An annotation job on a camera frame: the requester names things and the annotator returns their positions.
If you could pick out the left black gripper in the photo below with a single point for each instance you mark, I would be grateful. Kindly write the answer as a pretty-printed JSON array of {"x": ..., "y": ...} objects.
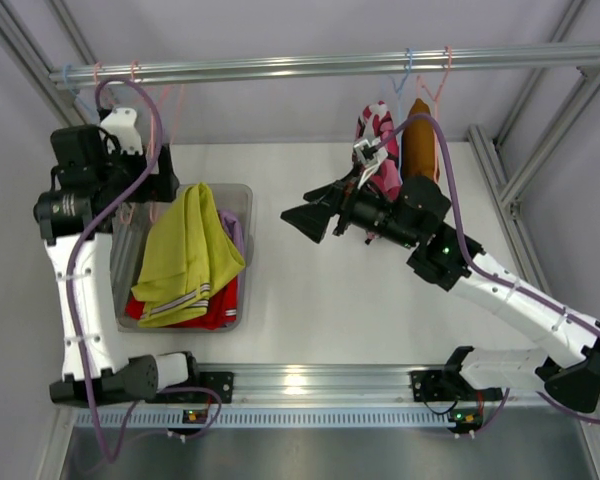
[{"x": 161, "y": 178}]

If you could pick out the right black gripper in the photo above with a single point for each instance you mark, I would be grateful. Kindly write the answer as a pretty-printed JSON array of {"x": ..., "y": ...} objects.
[{"x": 340, "y": 208}]

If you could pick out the pink hanger of yellow trousers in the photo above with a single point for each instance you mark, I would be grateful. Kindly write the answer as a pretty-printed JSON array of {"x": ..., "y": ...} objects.
[{"x": 152, "y": 145}]

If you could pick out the yellow-green trousers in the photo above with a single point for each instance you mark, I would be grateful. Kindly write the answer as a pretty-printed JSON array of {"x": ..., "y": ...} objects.
[{"x": 188, "y": 260}]

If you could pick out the lilac trousers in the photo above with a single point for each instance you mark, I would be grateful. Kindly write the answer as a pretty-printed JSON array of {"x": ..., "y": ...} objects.
[{"x": 233, "y": 229}]

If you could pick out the red trousers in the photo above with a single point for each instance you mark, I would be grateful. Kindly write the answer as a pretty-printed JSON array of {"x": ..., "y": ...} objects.
[{"x": 220, "y": 310}]

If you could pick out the light blue hanger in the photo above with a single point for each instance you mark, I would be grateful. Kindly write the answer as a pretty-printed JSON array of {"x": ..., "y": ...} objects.
[{"x": 88, "y": 107}]

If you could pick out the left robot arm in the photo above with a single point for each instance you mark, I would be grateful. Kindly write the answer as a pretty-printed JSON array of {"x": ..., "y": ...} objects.
[{"x": 76, "y": 221}]

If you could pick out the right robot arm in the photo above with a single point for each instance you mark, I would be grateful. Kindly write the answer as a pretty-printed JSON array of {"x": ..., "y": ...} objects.
[{"x": 564, "y": 363}]

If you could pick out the floral pink trousers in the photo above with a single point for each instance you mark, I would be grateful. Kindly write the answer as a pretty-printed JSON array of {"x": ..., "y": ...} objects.
[{"x": 375, "y": 122}]

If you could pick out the brown trousers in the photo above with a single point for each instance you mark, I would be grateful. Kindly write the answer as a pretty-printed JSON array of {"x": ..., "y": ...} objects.
[{"x": 418, "y": 151}]

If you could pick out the blue hanger of floral trousers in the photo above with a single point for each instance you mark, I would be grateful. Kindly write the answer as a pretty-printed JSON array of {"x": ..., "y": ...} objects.
[{"x": 398, "y": 88}]

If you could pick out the pink hanger of brown trousers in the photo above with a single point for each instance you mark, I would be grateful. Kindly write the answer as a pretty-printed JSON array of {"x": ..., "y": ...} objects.
[{"x": 421, "y": 86}]

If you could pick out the transparent plastic bin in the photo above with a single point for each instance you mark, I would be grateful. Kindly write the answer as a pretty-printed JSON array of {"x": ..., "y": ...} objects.
[{"x": 130, "y": 230}]

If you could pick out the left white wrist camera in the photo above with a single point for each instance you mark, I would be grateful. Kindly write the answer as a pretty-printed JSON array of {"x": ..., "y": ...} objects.
[{"x": 121, "y": 123}]

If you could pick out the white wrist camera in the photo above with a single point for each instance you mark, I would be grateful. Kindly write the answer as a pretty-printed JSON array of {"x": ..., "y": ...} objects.
[
  {"x": 370, "y": 155},
  {"x": 121, "y": 123}
]

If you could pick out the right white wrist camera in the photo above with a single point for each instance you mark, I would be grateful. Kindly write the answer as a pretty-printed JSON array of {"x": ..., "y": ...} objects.
[{"x": 370, "y": 155}]

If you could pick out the aluminium hanging rail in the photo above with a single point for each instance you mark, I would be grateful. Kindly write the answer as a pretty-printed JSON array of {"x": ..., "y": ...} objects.
[{"x": 389, "y": 63}]

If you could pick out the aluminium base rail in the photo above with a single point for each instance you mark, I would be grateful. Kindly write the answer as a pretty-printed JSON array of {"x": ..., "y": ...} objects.
[{"x": 320, "y": 382}]

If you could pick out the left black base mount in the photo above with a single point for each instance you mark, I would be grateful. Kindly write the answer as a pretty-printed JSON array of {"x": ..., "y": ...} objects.
[{"x": 221, "y": 382}]

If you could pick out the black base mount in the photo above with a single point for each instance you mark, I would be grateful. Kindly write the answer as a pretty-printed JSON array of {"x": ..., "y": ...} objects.
[
  {"x": 221, "y": 382},
  {"x": 431, "y": 386}
]

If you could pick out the right aluminium frame post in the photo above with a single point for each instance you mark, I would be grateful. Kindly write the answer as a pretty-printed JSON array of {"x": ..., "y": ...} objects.
[{"x": 546, "y": 110}]

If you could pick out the aluminium frame post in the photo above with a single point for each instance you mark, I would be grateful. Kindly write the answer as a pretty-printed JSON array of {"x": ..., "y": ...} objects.
[
  {"x": 23, "y": 49},
  {"x": 546, "y": 110}
]

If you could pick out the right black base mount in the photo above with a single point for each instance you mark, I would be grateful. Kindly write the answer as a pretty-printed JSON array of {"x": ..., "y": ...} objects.
[{"x": 431, "y": 386}]

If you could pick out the left aluminium frame post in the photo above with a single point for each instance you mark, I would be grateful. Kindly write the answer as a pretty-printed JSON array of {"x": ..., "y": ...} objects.
[{"x": 23, "y": 49}]

